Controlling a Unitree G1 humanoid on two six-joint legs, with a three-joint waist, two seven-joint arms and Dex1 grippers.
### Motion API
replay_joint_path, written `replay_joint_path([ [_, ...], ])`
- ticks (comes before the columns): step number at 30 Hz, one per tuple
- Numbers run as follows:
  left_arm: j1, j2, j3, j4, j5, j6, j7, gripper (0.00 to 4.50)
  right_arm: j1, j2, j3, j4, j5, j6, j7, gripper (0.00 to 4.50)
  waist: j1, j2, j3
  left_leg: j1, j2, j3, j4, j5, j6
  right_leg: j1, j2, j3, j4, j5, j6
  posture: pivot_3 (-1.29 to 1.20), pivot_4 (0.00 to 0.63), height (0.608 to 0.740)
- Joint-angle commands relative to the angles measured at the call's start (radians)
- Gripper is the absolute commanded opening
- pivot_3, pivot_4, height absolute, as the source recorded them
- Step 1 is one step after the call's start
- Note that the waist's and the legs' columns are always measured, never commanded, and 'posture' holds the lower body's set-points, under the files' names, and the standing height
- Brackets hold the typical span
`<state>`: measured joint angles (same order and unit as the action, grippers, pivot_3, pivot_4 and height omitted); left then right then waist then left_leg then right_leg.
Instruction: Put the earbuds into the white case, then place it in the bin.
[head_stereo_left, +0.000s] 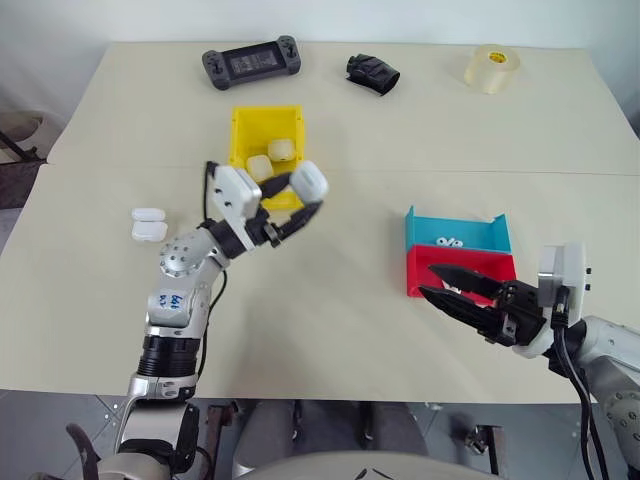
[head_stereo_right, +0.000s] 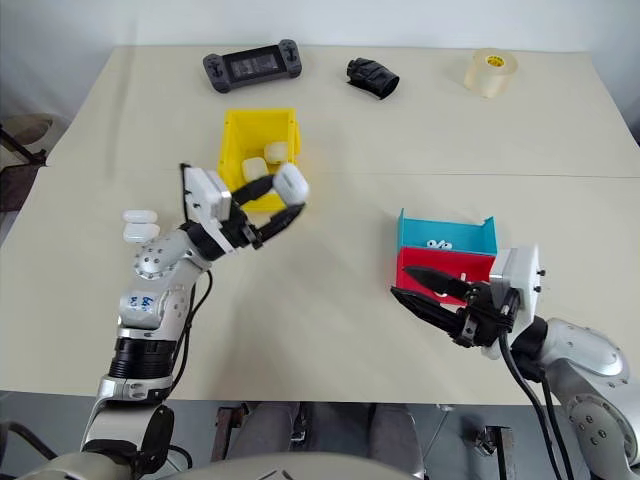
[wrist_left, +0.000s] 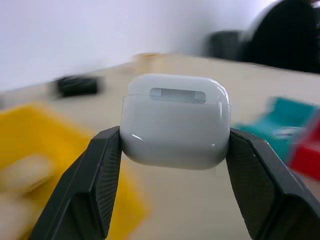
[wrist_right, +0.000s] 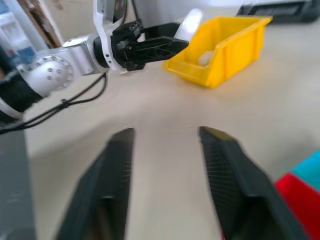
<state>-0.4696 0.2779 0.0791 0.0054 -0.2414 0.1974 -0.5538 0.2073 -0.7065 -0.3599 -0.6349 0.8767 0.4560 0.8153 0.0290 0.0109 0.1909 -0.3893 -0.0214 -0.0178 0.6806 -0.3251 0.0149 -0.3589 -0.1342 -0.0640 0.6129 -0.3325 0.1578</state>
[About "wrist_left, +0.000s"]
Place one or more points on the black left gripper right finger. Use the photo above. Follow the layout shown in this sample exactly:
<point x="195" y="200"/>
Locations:
<point x="262" y="190"/>

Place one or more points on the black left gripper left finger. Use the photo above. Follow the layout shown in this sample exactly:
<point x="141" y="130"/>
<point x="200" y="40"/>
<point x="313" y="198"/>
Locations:
<point x="82" y="190"/>

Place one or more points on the yellow plastic bin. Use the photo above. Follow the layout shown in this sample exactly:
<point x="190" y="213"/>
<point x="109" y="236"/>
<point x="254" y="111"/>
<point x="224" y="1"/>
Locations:
<point x="50" y="135"/>

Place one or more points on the red plastic tray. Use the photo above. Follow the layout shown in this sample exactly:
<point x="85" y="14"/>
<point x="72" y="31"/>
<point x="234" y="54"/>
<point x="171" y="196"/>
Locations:
<point x="310" y="155"/>

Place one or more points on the teal plastic tray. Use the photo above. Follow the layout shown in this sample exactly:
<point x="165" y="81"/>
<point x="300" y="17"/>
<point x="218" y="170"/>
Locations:
<point x="287" y="112"/>

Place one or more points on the black crumpled sleeve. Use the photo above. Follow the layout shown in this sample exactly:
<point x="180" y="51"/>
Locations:
<point x="77" y="86"/>

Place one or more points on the clear tape roll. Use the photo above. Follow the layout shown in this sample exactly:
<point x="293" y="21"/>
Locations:
<point x="147" y="61"/>

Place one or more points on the dark grey boxy object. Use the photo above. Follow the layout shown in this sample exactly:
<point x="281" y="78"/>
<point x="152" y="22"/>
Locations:
<point x="222" y="46"/>

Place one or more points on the large black rounded object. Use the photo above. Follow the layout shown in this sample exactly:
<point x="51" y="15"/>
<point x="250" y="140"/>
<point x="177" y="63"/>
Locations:
<point x="287" y="37"/>

